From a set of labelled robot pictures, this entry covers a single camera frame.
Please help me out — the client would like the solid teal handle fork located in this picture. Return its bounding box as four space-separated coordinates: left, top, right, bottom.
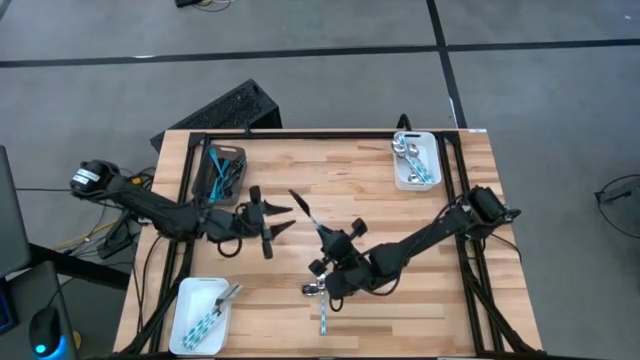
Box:
207 169 226 205
212 158 232 204
208 147 225 176

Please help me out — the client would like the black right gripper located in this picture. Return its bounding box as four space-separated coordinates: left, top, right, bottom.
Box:
308 218 374 297

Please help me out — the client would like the yellow cable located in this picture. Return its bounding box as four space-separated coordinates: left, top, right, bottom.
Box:
52 219 121 251

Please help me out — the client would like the grey monitor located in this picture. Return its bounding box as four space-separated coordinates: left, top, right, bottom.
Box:
0 144 32 279

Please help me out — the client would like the black table frame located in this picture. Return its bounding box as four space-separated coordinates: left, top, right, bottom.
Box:
114 129 546 360

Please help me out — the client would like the black stand beam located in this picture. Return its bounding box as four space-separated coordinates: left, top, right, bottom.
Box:
27 242 132 291

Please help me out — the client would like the black computer mouse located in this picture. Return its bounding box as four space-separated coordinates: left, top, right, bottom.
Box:
28 306 66 360

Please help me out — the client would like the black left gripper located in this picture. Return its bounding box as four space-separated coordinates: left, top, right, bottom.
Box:
202 185 297 261

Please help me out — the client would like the white plastic bin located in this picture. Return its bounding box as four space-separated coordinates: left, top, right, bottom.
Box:
168 277 231 356
392 130 444 193

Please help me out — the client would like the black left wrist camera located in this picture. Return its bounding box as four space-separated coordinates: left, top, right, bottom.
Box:
238 202 265 229

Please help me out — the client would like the black left camera cable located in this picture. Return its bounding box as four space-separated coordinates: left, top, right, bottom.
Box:
216 238 245 260

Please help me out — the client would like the black power strip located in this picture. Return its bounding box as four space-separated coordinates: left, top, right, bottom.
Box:
97 212 134 260

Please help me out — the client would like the dark grey plastic bin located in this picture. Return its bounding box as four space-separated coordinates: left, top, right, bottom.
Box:
191 143 248 207

